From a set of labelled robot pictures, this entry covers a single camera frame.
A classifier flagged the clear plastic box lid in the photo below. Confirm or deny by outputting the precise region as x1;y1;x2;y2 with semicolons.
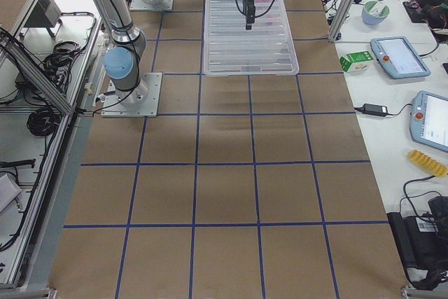
202;0;299;76

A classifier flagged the green white carton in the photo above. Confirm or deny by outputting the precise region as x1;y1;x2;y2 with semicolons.
339;50;374;73

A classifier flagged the green white bowl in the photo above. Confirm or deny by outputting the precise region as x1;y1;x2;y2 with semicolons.
361;1;390;26

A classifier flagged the blue teach pendant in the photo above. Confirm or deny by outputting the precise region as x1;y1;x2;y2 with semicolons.
409;91;448;152
370;36;431;79

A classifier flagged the black power adapter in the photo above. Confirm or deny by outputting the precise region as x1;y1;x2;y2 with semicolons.
362;104;388;117

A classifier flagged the yellow corrugated toy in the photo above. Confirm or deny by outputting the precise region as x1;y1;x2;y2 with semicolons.
407;150;447;177

